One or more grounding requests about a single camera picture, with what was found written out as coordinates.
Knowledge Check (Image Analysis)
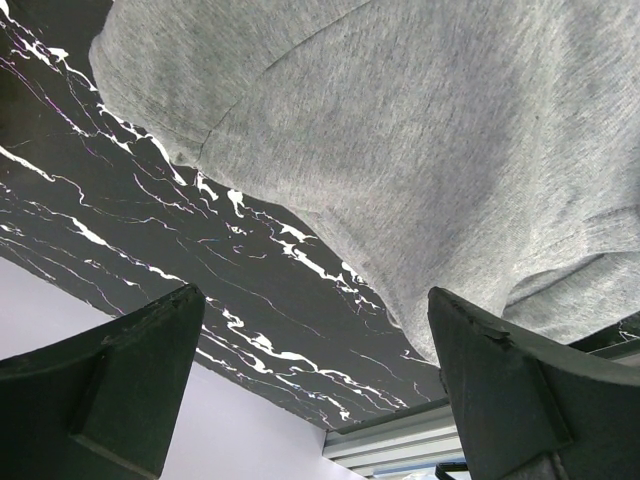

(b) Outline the grey t shirt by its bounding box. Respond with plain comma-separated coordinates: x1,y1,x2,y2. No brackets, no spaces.
89,1,639,362

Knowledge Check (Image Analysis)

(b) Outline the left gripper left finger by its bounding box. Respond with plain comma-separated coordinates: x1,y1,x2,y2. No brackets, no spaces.
1,284,205,479

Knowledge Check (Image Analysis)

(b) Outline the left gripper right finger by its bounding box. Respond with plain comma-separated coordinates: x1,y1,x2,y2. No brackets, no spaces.
428,288,639,479

